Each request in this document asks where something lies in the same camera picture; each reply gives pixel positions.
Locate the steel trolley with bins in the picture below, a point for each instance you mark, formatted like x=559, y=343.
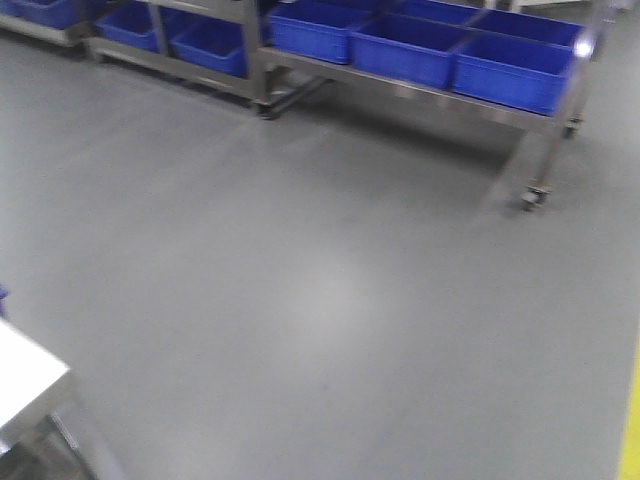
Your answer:
x=502, y=65

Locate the stainless steel work table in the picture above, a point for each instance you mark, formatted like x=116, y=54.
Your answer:
x=38, y=387

